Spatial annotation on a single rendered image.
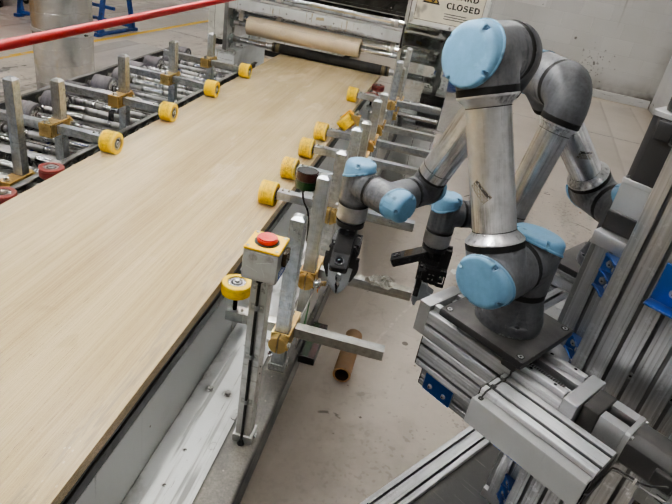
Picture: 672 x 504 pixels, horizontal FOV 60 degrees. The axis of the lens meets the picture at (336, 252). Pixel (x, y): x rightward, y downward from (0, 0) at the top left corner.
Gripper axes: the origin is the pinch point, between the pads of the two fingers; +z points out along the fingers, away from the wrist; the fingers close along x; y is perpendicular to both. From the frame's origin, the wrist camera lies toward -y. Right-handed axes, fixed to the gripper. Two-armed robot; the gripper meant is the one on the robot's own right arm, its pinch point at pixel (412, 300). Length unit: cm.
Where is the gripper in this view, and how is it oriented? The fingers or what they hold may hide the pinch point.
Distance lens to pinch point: 174.2
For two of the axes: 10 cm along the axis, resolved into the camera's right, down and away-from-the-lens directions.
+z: -1.6, 8.6, 4.9
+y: 9.6, 2.4, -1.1
